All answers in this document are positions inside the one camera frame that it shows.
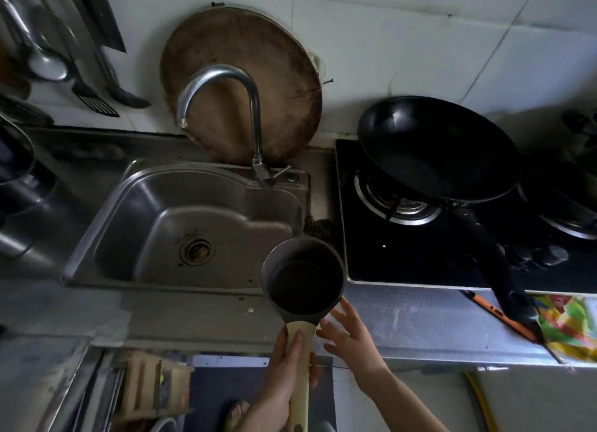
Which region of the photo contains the person's left hand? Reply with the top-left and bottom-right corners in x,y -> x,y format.
251,326 -> 323,426

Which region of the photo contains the person's right hand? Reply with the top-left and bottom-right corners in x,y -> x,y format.
316,297 -> 397,400

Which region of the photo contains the grey saucepan with cream handle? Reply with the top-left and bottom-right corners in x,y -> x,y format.
261,236 -> 347,432

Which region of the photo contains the curved chrome faucet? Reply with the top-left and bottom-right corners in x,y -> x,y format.
176,64 -> 292,189

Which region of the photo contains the person's left forearm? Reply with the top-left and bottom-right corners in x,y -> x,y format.
231,401 -> 292,432

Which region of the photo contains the person's right forearm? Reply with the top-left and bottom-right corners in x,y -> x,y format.
366,370 -> 451,432

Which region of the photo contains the steel pot with lid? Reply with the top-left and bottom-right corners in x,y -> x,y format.
557,109 -> 597,181

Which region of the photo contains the dark floor mat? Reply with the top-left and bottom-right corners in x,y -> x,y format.
186,354 -> 336,432

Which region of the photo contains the black gas stove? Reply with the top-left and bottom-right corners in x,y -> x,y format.
335,138 -> 597,295

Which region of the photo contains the wooden knife block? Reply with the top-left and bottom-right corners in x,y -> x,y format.
114,351 -> 195,421

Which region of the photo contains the yellow printed bag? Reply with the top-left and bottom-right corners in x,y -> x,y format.
531,294 -> 597,365

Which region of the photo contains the stainless steel sink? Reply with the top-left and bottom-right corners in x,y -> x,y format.
60,158 -> 312,295

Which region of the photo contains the black wok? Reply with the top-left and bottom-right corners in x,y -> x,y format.
356,95 -> 544,327

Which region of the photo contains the round wooden cutting board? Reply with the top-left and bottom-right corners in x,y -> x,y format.
159,8 -> 324,166

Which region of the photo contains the small steel cup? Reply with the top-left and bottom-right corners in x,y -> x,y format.
0,230 -> 34,260

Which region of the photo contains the dark solid spatula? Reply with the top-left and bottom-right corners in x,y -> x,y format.
93,44 -> 151,110

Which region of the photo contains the slotted spatula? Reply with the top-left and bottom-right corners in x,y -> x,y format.
46,7 -> 121,118

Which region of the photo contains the perforated skimmer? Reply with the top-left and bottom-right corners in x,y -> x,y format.
0,93 -> 55,128

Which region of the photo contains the steel cleaver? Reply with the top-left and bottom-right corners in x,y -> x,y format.
70,0 -> 127,54

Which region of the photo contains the yellow gas hose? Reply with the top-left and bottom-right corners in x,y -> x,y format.
464,370 -> 500,432

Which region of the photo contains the orange handled tool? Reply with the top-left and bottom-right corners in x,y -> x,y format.
459,289 -> 540,344

